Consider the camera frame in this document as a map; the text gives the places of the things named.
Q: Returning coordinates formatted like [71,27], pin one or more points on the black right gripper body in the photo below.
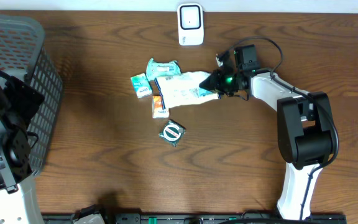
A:
[229,81]

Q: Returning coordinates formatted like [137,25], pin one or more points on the yellow chips snack bag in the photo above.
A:
[183,89]

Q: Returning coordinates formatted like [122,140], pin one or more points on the teal wrapper packet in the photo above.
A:
[155,69]

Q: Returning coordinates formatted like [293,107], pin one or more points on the orange tissue pack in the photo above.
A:
[158,112]

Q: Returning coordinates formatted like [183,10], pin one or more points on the dark green round-logo packet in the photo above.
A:
[172,132]

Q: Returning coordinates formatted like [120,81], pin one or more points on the teal tissue pack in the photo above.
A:
[141,85]

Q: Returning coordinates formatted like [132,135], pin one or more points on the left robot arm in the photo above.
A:
[19,103]

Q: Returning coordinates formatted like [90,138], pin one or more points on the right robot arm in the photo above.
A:
[307,137]

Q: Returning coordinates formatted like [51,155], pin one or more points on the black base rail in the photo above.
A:
[99,214]

